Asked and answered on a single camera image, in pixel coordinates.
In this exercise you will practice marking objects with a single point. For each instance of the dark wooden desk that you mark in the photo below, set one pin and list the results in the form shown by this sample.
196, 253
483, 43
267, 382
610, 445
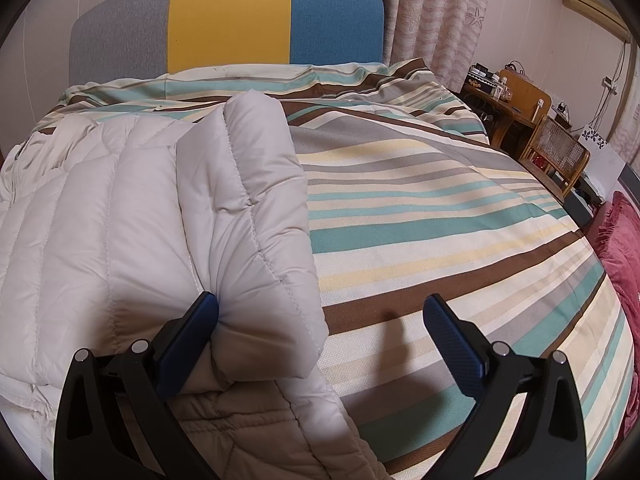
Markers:
505, 120

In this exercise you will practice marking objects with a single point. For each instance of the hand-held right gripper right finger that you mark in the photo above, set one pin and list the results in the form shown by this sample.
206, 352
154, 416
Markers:
452, 345

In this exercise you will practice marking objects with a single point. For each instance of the striped bed duvet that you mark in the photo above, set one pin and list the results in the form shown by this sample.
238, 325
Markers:
425, 210

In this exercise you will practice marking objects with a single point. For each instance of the rattan wooden chair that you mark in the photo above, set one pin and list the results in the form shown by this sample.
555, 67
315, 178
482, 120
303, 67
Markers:
557, 147

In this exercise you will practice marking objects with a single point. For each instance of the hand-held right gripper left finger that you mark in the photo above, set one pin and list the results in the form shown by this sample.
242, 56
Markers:
192, 330

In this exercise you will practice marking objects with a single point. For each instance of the beige air conditioner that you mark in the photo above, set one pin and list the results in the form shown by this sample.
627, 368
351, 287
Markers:
595, 7

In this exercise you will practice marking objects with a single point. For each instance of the white puffer jacket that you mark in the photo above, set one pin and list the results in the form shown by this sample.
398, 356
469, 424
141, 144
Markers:
125, 210

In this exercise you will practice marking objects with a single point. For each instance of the orange wooden board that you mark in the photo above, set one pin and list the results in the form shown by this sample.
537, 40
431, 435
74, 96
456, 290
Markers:
525, 92

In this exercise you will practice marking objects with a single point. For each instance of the red plush blanket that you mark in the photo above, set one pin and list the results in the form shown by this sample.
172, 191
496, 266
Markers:
620, 260

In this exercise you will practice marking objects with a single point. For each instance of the pink patterned curtain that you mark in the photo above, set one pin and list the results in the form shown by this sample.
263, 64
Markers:
450, 20

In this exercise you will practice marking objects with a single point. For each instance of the grey yellow blue headboard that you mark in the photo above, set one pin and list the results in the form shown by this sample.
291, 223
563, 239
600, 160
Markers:
225, 20

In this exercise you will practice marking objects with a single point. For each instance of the white flower print bag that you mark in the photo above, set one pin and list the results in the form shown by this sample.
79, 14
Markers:
602, 160

